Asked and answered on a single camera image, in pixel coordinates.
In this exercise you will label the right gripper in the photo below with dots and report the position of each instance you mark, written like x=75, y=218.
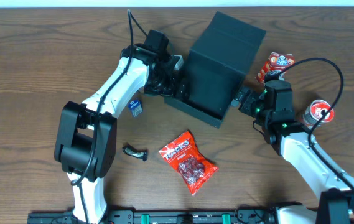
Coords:
x=245, y=101

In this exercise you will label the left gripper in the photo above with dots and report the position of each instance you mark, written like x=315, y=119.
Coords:
x=180, y=90

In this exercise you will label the black gift box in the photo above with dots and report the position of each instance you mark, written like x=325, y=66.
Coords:
x=217, y=65

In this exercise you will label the red Hello Panda box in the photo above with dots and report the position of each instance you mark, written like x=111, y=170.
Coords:
x=273, y=67

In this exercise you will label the red Hacks candy bag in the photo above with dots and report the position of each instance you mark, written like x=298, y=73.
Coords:
x=183, y=156

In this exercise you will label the red Pringles can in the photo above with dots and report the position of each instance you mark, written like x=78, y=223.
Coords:
x=315, y=111

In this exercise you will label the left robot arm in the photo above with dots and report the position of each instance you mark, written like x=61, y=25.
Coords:
x=86, y=138

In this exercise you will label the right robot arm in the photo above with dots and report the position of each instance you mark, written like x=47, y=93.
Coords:
x=273, y=110

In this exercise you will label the blue Eclipse gum pack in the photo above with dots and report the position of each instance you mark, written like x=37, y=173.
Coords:
x=135, y=107

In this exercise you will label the dark wrapped candy bar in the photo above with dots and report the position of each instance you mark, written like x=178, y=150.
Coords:
x=138, y=154

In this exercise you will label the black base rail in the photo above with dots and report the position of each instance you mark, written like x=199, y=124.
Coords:
x=239, y=216

